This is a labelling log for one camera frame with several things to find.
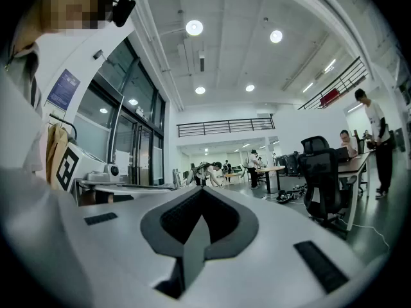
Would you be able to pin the black-framed glass doors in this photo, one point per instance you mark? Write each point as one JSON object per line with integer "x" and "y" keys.
{"x": 96, "y": 124}

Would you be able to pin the black mezzanine railing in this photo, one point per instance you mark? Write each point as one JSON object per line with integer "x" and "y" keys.
{"x": 224, "y": 127}
{"x": 340, "y": 82}

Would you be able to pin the black head-worn camera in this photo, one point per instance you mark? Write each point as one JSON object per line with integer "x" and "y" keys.
{"x": 123, "y": 10}

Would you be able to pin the person's grey shirt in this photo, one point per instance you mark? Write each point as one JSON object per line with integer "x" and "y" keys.
{"x": 16, "y": 114}

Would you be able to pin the black open equipment case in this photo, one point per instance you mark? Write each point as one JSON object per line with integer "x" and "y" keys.
{"x": 285, "y": 197}

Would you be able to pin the blue wall poster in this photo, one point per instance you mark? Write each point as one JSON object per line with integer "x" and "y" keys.
{"x": 64, "y": 88}

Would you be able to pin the ceiling strip light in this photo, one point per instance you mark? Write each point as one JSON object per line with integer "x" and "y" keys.
{"x": 330, "y": 66}

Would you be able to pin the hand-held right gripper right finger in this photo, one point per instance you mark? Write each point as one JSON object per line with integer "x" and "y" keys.
{"x": 273, "y": 261}

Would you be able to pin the black laptop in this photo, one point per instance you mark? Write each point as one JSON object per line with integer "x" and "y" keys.
{"x": 342, "y": 154}

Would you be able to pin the person's head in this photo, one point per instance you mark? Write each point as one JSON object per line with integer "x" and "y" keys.
{"x": 64, "y": 8}

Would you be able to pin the black mesh office chair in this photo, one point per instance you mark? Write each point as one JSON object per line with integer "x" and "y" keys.
{"x": 321, "y": 178}

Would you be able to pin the black equipment crates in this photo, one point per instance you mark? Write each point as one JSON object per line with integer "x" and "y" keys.
{"x": 289, "y": 164}

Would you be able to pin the wooden rectangular table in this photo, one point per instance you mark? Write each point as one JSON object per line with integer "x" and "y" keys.
{"x": 234, "y": 174}

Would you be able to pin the red hanging banner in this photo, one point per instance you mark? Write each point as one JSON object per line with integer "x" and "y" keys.
{"x": 329, "y": 97}

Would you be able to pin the round ceiling light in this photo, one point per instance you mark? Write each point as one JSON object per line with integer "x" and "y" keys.
{"x": 276, "y": 36}
{"x": 250, "y": 88}
{"x": 194, "y": 27}
{"x": 200, "y": 90}

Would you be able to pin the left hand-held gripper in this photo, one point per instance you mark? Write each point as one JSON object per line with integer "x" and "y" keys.
{"x": 93, "y": 164}

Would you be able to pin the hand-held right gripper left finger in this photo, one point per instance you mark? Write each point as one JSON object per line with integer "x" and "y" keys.
{"x": 112, "y": 252}

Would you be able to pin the white office desk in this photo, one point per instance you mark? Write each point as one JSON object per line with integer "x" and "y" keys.
{"x": 356, "y": 165}

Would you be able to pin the black coat rack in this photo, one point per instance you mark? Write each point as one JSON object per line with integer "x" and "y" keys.
{"x": 72, "y": 128}

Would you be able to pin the round wooden table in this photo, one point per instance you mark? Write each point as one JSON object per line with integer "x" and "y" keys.
{"x": 271, "y": 169}

